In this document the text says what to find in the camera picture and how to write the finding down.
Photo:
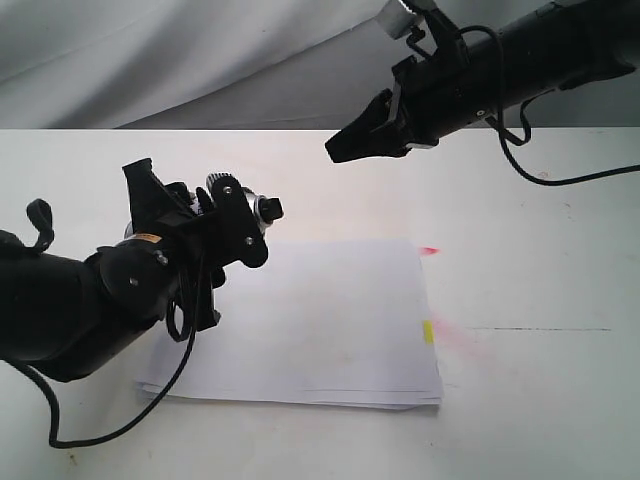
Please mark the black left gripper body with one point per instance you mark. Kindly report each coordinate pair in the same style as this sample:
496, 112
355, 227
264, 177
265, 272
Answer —
162, 265

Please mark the white backdrop cloth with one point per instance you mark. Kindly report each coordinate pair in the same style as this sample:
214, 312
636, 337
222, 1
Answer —
191, 64

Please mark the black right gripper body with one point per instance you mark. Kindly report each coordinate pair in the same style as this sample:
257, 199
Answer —
429, 103

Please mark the yellow sticky tab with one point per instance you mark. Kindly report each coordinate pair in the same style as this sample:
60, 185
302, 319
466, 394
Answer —
428, 333

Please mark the white paper stack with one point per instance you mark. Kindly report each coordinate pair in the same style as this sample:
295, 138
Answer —
334, 323

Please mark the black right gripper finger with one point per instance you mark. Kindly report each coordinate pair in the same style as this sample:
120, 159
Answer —
392, 146
353, 142

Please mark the silver spray can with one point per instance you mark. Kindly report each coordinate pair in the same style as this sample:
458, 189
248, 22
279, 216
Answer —
265, 210

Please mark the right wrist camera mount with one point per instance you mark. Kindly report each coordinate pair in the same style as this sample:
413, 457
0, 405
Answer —
412, 19

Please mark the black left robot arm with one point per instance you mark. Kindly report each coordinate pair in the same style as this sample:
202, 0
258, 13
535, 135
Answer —
67, 318

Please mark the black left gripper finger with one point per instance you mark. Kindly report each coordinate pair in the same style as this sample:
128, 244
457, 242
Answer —
203, 309
150, 201

